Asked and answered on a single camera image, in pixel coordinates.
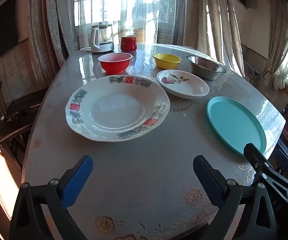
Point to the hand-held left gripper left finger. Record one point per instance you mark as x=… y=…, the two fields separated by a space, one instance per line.
x=76 y=182

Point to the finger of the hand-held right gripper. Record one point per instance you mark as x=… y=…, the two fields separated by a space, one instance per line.
x=287 y=161
x=255 y=157

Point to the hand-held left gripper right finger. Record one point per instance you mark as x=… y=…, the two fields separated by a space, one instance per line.
x=207 y=180

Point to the teal plastic plate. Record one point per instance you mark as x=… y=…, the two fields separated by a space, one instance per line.
x=234 y=125

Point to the white plate rose print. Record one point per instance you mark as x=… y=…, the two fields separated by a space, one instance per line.
x=186 y=86

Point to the stainless steel bowl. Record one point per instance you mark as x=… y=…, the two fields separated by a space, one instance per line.
x=206 y=68

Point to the red plastic bowl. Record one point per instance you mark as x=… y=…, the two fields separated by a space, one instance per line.
x=115 y=63

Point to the yellow plastic bowl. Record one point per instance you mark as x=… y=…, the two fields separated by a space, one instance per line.
x=167 y=61

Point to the crumpled grey bag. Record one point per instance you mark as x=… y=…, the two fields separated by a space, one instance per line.
x=251 y=73

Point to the dark low cabinet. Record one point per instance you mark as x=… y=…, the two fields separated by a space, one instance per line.
x=21 y=105

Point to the white charger plug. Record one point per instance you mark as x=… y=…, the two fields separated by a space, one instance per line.
x=0 y=116

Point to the beige velvet curtain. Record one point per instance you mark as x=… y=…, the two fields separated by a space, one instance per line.
x=214 y=25
x=46 y=30
x=277 y=42

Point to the glass electric kettle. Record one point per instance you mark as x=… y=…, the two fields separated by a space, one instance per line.
x=101 y=40

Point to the red mug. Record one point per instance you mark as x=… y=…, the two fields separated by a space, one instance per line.
x=128 y=43

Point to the grey sheer curtain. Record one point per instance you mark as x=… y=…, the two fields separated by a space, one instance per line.
x=167 y=17

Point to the large balcony window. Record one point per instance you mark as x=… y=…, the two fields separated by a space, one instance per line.
x=113 y=2

